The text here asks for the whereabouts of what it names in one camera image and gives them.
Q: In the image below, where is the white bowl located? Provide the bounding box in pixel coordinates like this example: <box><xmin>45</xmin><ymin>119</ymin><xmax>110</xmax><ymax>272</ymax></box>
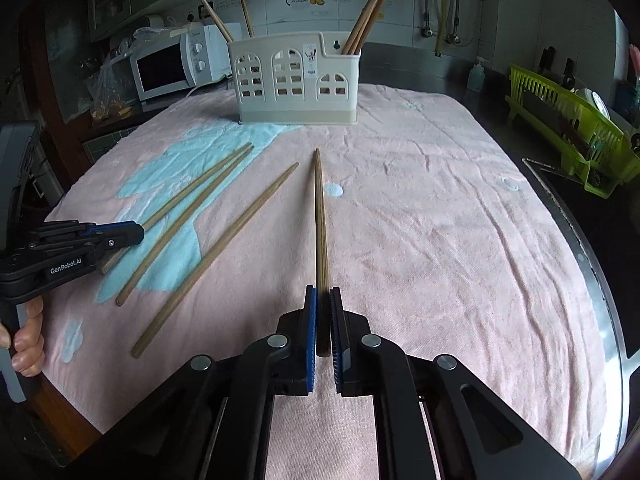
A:
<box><xmin>575</xmin><ymin>87</ymin><xmax>611</xmax><ymax>121</ymax></box>

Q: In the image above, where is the white power cord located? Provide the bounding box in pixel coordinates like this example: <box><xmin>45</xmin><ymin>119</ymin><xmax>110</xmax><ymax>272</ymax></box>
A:
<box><xmin>186</xmin><ymin>79</ymin><xmax>231</xmax><ymax>99</ymax></box>

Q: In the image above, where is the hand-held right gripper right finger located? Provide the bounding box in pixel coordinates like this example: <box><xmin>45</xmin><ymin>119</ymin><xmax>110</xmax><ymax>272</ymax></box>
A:
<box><xmin>328</xmin><ymin>286</ymin><xmax>583</xmax><ymax>480</ymax></box>

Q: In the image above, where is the pink towel with blue print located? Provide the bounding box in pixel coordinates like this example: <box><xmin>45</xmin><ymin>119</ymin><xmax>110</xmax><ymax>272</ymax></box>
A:
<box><xmin>42</xmin><ymin>82</ymin><xmax>608</xmax><ymax>480</ymax></box>

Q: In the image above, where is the stainless steel sink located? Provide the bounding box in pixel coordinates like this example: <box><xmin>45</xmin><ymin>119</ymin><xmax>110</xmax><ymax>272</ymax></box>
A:
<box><xmin>522</xmin><ymin>157</ymin><xmax>640</xmax><ymax>361</ymax></box>

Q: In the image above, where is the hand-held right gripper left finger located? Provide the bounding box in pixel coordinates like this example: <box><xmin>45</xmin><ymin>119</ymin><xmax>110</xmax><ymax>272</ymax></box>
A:
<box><xmin>65</xmin><ymin>284</ymin><xmax>319</xmax><ymax>480</ymax></box>

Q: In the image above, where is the clear soap pump bottle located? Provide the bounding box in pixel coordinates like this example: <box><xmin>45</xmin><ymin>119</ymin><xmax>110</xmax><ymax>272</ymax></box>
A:
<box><xmin>467</xmin><ymin>56</ymin><xmax>488</xmax><ymax>93</ymax></box>

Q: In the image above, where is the white rounded appliance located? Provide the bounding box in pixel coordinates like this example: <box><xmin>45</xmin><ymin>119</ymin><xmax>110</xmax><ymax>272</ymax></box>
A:
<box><xmin>135</xmin><ymin>15</ymin><xmax>168</xmax><ymax>41</ymax></box>

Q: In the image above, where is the dark wooden board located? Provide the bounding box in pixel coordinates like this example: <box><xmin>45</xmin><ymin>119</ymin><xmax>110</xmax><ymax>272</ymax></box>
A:
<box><xmin>559</xmin><ymin>119</ymin><xmax>602</xmax><ymax>162</ymax></box>

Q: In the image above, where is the green base cabinet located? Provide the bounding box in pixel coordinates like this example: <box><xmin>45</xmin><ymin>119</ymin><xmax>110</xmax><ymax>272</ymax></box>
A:
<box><xmin>82</xmin><ymin>127</ymin><xmax>141</xmax><ymax>163</ymax></box>

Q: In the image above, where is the white microwave oven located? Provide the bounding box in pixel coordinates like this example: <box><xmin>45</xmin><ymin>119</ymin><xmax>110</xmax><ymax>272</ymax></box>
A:
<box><xmin>129</xmin><ymin>22</ymin><xmax>236</xmax><ymax>102</ymax></box>

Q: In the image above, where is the green plastic dish rack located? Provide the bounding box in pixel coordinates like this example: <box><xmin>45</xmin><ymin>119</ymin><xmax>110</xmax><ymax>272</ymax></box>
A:
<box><xmin>505</xmin><ymin>63</ymin><xmax>640</xmax><ymax>198</ymax></box>

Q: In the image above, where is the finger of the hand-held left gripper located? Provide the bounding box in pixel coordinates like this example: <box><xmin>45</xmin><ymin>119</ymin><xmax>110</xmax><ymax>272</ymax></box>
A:
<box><xmin>25</xmin><ymin>232</ymin><xmax>146</xmax><ymax>263</ymax></box>
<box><xmin>42</xmin><ymin>220</ymin><xmax>146</xmax><ymax>241</ymax></box>

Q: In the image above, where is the beige plastic utensil holder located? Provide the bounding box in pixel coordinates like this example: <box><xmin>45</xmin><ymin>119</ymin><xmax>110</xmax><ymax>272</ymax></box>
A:
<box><xmin>227</xmin><ymin>31</ymin><xmax>361</xmax><ymax>127</ymax></box>

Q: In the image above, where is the clear plastic bag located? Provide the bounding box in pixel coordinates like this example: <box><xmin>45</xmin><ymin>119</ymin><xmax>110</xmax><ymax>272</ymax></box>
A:
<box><xmin>90</xmin><ymin>60</ymin><xmax>133</xmax><ymax>121</ymax></box>

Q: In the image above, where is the person's left hand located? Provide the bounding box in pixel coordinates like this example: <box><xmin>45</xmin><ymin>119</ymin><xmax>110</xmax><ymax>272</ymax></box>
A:
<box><xmin>0</xmin><ymin>299</ymin><xmax>46</xmax><ymax>377</ymax></box>

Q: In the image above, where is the window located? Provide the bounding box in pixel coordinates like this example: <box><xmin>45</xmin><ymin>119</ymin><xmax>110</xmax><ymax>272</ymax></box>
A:
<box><xmin>612</xmin><ymin>5</ymin><xmax>640</xmax><ymax>86</ymax></box>

